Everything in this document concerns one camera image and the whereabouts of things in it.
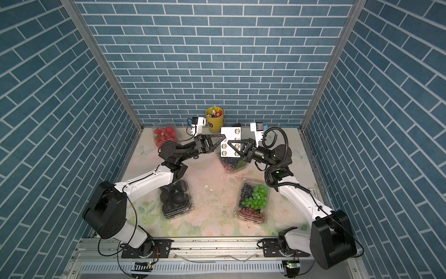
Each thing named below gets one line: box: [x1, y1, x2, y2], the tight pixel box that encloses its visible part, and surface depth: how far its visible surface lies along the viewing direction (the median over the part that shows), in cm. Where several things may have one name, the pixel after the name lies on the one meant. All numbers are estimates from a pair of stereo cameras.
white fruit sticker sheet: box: [220, 126, 242, 158], surface depth 64 cm
